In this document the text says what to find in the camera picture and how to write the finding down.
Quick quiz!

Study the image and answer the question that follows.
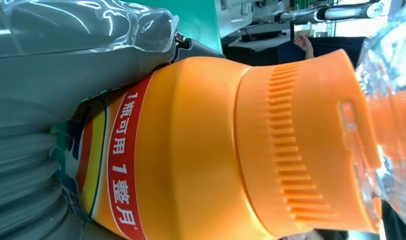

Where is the person in dark clothes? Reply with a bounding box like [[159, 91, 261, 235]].
[[277, 35, 368, 67]]

